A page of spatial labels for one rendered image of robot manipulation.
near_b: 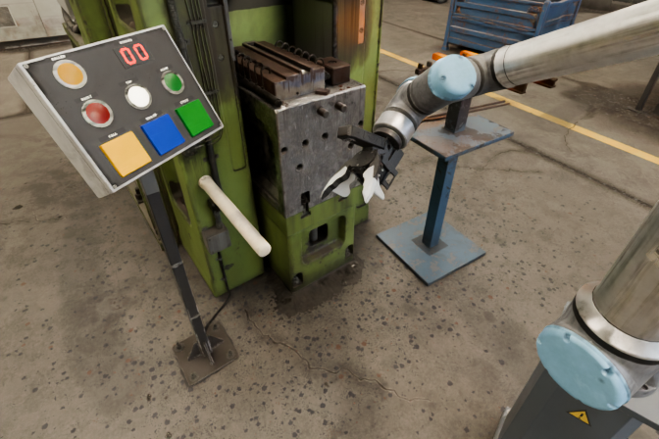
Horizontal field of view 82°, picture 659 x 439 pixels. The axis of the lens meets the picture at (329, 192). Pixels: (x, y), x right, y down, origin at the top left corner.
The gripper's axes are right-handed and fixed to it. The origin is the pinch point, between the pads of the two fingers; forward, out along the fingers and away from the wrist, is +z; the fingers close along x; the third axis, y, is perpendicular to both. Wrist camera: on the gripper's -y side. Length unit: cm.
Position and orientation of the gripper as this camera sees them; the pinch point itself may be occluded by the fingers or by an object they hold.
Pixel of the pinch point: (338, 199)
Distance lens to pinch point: 81.1
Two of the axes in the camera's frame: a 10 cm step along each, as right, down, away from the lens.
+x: -6.0, -0.4, 8.0
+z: -5.2, 7.7, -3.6
